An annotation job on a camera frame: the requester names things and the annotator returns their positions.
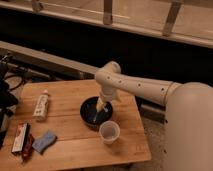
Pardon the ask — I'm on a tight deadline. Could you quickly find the black ceramic bowl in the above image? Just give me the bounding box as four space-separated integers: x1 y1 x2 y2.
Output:
80 96 113 129

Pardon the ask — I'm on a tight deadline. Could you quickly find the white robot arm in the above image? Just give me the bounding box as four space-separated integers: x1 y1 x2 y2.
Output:
95 61 213 171

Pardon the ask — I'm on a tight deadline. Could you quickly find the translucent plastic cup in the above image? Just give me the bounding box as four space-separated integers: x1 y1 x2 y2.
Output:
99 121 120 145

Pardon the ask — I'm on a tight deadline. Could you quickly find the wooden table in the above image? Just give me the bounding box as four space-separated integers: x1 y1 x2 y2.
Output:
0 80 151 171

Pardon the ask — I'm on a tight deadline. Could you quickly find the white tube bottle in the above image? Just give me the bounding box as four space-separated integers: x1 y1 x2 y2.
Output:
33 90 49 121

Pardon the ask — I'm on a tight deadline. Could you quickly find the blue sponge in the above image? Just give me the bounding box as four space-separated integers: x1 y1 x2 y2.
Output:
32 131 57 154

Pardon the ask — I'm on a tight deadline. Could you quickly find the red white box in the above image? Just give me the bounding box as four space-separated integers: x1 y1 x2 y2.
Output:
11 123 30 155

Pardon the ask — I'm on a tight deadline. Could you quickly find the dark red wrapped bar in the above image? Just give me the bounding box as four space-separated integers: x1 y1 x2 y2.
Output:
21 134 34 161

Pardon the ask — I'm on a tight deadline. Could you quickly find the black equipment with cables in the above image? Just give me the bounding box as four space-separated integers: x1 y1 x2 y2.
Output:
0 55 18 148

